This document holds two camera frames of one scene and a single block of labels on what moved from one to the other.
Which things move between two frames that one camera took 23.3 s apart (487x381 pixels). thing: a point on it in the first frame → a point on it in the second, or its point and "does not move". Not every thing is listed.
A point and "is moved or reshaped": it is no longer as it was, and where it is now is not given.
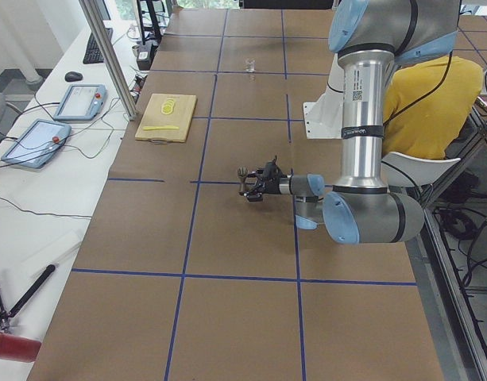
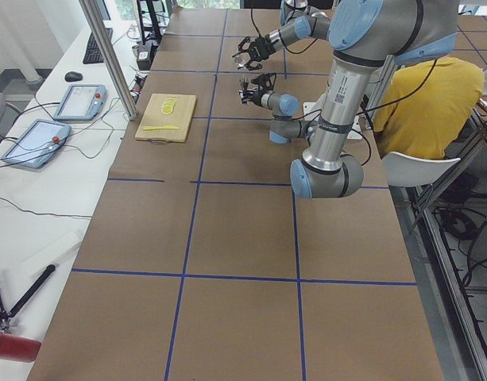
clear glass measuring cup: [251, 67] is moved or reshaped
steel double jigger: [242, 172] → [243, 82]
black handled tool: [32, 290] does not move
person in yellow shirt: [428, 105] does not move
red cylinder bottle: [11, 347] does not move
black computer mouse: [73, 76] does not move
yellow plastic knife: [153, 128] does not move
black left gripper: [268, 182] → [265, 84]
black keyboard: [93, 53] does not move
